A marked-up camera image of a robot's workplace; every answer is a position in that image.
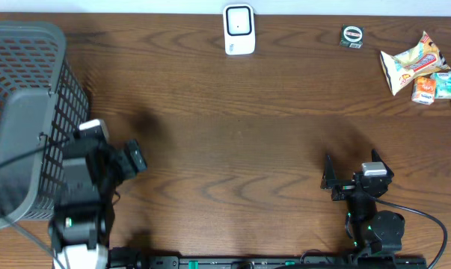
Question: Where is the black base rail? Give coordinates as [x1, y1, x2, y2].
[106, 247, 427, 269]

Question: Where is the green Kleenex tissue pack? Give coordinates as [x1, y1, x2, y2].
[430, 72, 451, 99]

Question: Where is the yellow wet wipes pack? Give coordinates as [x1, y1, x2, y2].
[379, 31, 450, 96]

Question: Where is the dark grey plastic basket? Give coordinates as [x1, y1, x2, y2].
[0, 21, 89, 229]

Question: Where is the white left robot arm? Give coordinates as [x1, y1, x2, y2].
[49, 138, 147, 269]

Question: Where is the orange Kleenex tissue pack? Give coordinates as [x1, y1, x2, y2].
[411, 77, 436, 105]

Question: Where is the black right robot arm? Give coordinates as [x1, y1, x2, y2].
[321, 150, 405, 259]

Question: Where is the green white small pack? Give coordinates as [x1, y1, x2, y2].
[340, 25, 364, 49]

